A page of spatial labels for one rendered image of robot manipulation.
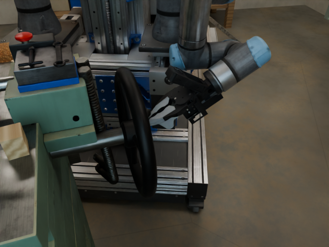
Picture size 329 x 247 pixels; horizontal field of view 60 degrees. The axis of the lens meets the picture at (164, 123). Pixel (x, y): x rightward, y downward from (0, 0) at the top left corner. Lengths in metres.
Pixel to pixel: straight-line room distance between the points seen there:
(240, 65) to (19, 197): 0.56
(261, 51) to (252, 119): 1.33
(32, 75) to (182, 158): 1.01
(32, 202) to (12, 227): 0.04
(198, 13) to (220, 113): 1.40
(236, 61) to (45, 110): 0.46
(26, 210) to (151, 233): 1.03
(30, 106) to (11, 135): 0.08
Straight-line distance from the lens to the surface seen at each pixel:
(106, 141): 0.61
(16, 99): 0.54
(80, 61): 0.59
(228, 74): 0.74
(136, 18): 1.22
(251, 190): 1.61
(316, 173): 1.83
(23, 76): 0.53
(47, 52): 0.57
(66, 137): 0.56
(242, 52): 0.75
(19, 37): 0.59
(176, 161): 1.40
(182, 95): 0.74
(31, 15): 1.14
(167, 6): 1.00
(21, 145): 0.49
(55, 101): 0.54
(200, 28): 0.75
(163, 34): 1.02
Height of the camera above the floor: 1.22
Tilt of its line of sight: 39 degrees down
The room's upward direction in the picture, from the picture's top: straight up
